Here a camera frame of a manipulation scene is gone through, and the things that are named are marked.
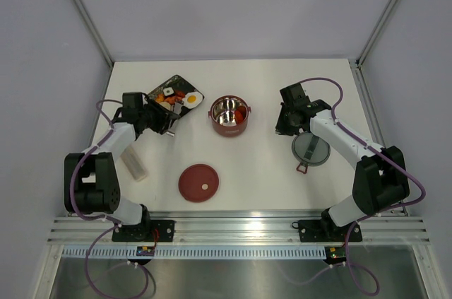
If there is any frame post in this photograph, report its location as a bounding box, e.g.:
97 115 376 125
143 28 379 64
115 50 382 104
355 0 400 69
71 0 114 71

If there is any red round lid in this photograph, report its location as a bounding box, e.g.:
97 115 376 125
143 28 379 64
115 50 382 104
178 164 220 203

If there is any right frame post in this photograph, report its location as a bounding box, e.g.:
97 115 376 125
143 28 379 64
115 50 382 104
355 0 400 69

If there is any slotted white cable duct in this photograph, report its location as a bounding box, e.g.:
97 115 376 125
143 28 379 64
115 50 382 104
62 245 326 260

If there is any aluminium rail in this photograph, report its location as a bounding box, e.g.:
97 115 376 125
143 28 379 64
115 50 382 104
348 59 409 215
47 210 430 246

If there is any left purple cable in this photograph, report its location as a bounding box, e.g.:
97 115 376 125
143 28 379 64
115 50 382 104
69 99 156 296

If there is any purple cable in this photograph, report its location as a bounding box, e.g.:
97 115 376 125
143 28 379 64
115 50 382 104
69 99 156 296
284 77 427 294

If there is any grey transparent inner lid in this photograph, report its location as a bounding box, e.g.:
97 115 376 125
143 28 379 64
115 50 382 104
291 132 331 174

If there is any toy red sausage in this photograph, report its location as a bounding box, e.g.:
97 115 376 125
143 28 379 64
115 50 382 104
234 106 246 124

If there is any toy orange shrimp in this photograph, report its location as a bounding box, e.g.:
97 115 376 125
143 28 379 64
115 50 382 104
164 95 181 105

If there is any aluminium front rail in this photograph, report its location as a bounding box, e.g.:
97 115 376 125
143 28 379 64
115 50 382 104
47 210 430 246

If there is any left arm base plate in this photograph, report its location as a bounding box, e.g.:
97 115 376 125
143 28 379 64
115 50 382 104
112 220 175 242

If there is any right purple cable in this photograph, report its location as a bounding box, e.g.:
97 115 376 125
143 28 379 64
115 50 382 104
284 77 427 294

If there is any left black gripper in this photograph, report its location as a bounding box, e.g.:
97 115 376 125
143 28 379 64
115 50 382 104
138 99 179 134

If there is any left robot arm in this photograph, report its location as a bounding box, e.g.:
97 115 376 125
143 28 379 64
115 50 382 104
64 92 180 241

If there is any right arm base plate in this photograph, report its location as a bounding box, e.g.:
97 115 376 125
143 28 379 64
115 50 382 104
291 219 351 242

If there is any clear plastic cutlery case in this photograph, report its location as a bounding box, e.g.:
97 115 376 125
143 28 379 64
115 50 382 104
120 145 148 182

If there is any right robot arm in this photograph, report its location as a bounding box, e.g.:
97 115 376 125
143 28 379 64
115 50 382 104
275 83 410 242

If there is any red steel lunch box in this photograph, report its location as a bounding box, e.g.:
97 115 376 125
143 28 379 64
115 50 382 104
208 95 251 138

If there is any left frame post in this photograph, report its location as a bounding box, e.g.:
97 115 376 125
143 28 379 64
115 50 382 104
71 0 114 71

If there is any right side aluminium rail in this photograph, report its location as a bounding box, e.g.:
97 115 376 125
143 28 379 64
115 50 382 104
348 59 409 215

